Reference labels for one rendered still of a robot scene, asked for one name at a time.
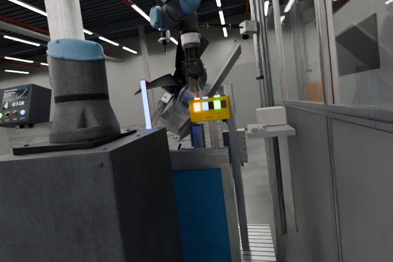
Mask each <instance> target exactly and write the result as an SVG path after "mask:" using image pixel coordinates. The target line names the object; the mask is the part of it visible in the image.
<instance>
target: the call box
mask: <svg viewBox="0 0 393 262"><path fill-rule="evenodd" d="M221 100H226V108H221V107H220V108H219V109H209V107H208V110H203V109H202V103H203V102H207V103H208V102H212V101H213V103H214V101H221ZM188 103H189V112H190V118H191V122H204V121H210V120H221V119H222V121H223V122H226V120H227V119H230V118H231V116H232V111H231V105H230V96H219V97H214V98H205V99H203V98H202V99H196V100H194V99H193V100H191V101H188ZM197 103H199V105H200V111H195V109H194V104H197Z"/></svg>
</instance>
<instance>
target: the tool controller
mask: <svg viewBox="0 0 393 262"><path fill-rule="evenodd" d="M51 91H52V90H51V89H48V88H45V87H42V86H39V85H36V84H26V85H20V86H16V87H10V88H4V89H0V113H2V117H1V118H0V127H8V128H15V127H16V126H19V128H20V129H24V125H29V126H28V127H33V124H36V123H44V122H49V120H50V105H51ZM8 100H11V101H10V107H9V110H5V111H2V104H3V101H8ZM22 110H25V111H26V113H25V114H24V115H21V113H20V112H21V111H22ZM14 111H17V112H18V114H17V115H16V116H13V112H14ZM7 112H9V113H10V116H9V117H6V116H5V114H6V113H7Z"/></svg>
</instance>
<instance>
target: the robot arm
mask: <svg viewBox="0 0 393 262"><path fill-rule="evenodd" d="M44 1H45V6H46V13H47V20H48V24H49V32H50V39H51V41H49V42H48V45H47V47H48V50H47V51H46V55H47V62H48V67H49V74H50V77H49V81H50V85H51V87H52V89H53V94H54V102H55V111H54V116H53V121H52V126H51V131H50V134H49V135H50V142H51V143H67V142H77V141H83V140H91V139H97V138H102V137H107V136H112V135H116V134H119V133H121V131H120V124H119V122H118V120H117V118H116V115H115V113H114V111H113V109H112V107H111V105H110V101H109V91H108V82H107V76H106V67H105V55H104V50H103V47H102V46H101V45H100V44H99V43H97V42H93V41H89V40H85V38H84V30H83V25H82V17H81V10H80V2H79V0H44ZM162 1H163V2H164V3H165V5H164V6H163V7H160V6H154V7H152V8H151V10H150V24H151V26H152V27H153V28H156V29H161V30H162V29H163V30H175V31H180V34H181V43H182V47H183V51H184V52H185V61H182V70H183V75H185V74H186V75H185V79H186V81H187V83H188V85H189V87H190V90H191V91H192V93H193V94H194V95H195V97H196V98H200V97H201V96H202V94H203V91H204V88H205V84H206V80H207V73H206V69H205V68H204V64H203V63H202V60H201V59H200V57H199V54H198V52H197V50H199V49H200V48H201V47H200V38H201V36H200V35H199V29H198V20H197V19H198V17H197V12H196V10H197V9H198V8H199V6H200V5H201V0H162ZM183 66H184V67H183ZM195 75H199V78H198V79H197V82H198V84H199V87H198V89H199V92H197V87H196V83H197V82H196V80H195V79H193V77H194V76H195Z"/></svg>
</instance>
